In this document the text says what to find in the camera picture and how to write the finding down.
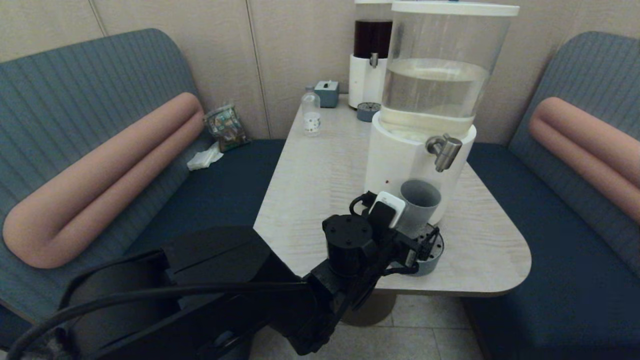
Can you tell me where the dark drink dispenser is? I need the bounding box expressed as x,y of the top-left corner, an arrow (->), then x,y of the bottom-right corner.
348,0 -> 396,110

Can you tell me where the small blue drip tray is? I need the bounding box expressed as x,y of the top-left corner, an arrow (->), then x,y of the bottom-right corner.
356,102 -> 382,123

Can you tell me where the large steel dispenser tap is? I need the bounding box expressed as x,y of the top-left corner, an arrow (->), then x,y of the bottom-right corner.
426,134 -> 463,173

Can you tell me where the pink bolster cushion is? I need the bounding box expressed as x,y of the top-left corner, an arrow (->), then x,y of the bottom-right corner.
2,92 -> 206,269
528,97 -> 640,225

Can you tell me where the grey plastic cup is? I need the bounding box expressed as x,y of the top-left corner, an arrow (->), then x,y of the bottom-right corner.
396,179 -> 443,239

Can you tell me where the large clear water dispenser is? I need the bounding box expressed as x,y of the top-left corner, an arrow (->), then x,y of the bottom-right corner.
363,0 -> 521,227

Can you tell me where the blue upholstered bench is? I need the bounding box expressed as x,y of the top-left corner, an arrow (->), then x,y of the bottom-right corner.
460,31 -> 640,360
0,28 -> 288,351

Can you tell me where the crumpled white tissue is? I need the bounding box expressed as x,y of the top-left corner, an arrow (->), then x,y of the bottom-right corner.
186,141 -> 224,171

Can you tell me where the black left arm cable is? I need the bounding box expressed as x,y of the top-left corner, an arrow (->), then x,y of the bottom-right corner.
5,194 -> 421,360

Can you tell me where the blue-grey tissue box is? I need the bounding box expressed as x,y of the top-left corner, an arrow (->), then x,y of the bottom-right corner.
314,80 -> 340,108

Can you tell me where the white dispenser lid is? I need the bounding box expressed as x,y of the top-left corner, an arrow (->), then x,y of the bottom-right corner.
392,0 -> 521,17

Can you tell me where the ribbed table pedestal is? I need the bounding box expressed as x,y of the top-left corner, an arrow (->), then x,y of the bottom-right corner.
340,292 -> 398,327

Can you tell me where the small clear bottle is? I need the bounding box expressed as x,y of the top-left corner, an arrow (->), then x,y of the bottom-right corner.
301,86 -> 322,137

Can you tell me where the large blue drip tray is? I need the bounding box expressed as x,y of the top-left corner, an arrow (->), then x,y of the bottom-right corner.
400,222 -> 445,277

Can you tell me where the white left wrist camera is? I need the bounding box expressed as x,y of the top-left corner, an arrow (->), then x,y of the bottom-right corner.
368,191 -> 406,230

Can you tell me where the patterned snack bag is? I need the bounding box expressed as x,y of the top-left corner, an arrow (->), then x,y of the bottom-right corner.
204,103 -> 251,152

